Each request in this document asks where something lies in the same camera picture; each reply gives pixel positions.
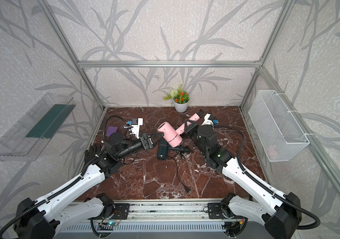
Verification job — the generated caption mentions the dark green hair dryer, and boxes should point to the dark green hair dryer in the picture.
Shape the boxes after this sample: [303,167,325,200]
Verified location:
[157,141,193,160]

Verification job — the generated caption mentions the pink hair dryer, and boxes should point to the pink hair dryer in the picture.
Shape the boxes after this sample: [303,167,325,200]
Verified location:
[157,110,204,147]

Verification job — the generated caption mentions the black cord of pink dryer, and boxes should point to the black cord of pink dryer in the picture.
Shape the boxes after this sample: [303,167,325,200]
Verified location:
[169,155,192,195]

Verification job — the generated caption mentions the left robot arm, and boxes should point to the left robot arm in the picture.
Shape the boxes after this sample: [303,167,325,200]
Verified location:
[0,120,163,239]

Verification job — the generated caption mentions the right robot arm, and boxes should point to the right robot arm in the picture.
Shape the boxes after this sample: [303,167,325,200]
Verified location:
[184,119,321,239]

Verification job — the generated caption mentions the white pot artificial flowers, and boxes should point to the white pot artificial flowers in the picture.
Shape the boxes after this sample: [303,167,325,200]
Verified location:
[163,84,190,113]

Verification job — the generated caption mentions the purple pink spatula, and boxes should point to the purple pink spatula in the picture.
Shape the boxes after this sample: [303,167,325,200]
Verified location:
[105,126,118,137]

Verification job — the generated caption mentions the black green work glove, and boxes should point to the black green work glove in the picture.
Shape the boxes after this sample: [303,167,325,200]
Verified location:
[84,143,102,163]

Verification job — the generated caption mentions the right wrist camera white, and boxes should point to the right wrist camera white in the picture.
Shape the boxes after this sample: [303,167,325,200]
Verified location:
[202,114,219,126]

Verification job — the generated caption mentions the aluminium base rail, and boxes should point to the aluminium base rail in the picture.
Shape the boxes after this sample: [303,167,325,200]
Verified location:
[50,198,278,232]

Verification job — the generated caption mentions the white wire mesh basket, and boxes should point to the white wire mesh basket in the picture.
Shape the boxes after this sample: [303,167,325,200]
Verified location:
[249,90,310,162]

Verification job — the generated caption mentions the horizontal aluminium frame bar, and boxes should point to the horizontal aluminium frame bar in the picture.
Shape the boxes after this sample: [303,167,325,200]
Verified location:
[78,61,260,68]

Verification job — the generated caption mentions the clear plastic wall shelf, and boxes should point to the clear plastic wall shelf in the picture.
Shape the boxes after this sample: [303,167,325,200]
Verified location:
[0,93,76,162]

